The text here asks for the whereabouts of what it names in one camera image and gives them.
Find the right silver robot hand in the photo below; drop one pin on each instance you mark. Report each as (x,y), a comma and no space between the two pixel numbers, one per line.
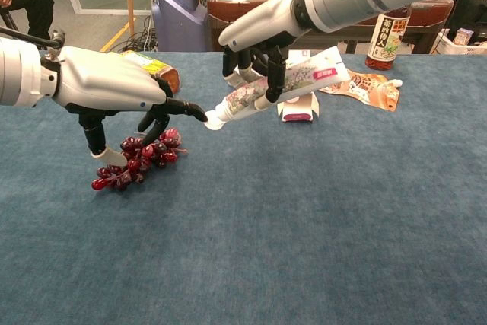
(262,24)

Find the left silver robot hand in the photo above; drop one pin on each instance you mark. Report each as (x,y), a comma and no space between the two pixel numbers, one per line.
(106,77)

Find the white tube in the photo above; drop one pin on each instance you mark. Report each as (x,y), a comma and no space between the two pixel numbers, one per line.
(304,77)

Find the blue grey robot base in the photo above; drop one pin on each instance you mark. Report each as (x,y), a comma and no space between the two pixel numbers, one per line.
(179,16)

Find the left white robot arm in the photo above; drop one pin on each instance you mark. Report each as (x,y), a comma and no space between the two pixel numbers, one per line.
(19,70)

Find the tall white carton box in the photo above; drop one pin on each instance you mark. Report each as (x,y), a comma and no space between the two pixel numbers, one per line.
(298,110)

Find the dark sauce bottle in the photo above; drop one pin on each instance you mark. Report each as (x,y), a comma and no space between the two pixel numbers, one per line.
(388,43)

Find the yellow label tea bottle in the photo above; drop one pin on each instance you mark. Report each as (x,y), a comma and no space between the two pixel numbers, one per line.
(160,68)

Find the red plastic grape bunch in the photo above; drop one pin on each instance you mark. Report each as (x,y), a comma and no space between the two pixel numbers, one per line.
(137,163)

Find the person in black trousers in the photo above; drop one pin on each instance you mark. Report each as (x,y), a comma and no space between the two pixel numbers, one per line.
(26,1)

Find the orange spout pouch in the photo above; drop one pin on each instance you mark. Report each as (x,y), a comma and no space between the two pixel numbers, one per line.
(365,91)

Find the white storage box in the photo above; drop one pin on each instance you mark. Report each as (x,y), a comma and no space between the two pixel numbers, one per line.
(460,45)

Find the blue table mat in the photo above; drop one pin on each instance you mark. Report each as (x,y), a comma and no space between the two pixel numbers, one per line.
(266,226)

